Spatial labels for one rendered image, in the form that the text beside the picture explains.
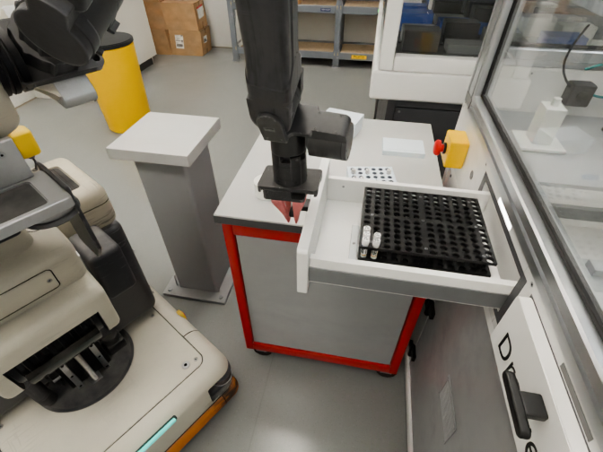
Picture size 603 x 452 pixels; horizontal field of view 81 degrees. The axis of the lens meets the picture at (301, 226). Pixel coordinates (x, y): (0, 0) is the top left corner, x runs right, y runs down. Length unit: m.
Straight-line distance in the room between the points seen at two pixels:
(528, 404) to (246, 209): 0.68
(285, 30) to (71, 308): 0.60
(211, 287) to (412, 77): 1.19
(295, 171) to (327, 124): 0.10
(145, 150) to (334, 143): 0.83
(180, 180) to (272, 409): 0.87
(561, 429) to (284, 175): 0.46
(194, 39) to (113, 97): 2.05
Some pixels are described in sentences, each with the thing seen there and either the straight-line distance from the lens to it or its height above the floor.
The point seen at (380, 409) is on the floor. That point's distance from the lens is 1.44.
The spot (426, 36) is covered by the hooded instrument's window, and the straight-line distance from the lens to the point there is 1.39.
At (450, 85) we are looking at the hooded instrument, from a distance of 1.43.
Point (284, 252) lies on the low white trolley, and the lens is 0.95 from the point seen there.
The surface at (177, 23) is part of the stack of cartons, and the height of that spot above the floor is 0.34.
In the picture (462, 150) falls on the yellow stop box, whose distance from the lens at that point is 0.95.
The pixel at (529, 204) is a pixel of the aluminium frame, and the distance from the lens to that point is 0.64.
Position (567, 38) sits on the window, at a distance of 0.69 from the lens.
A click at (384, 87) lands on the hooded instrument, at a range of 1.41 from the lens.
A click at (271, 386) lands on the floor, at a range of 1.45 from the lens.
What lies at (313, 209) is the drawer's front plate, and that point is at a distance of 0.63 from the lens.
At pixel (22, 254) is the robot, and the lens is 0.75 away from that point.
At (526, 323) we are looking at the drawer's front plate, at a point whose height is 0.92.
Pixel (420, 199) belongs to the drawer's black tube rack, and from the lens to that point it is 0.73.
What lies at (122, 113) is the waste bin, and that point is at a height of 0.17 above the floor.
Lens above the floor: 1.32
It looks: 42 degrees down
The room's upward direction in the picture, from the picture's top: straight up
